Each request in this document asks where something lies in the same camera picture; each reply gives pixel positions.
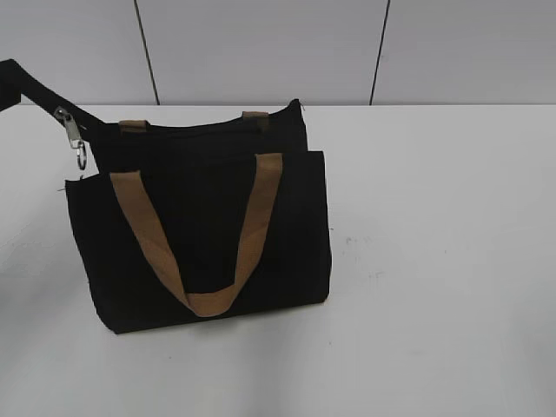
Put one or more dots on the black canvas tote bag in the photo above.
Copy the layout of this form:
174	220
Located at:
198	223

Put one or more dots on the silver metal zipper pull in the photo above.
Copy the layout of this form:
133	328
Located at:
74	136

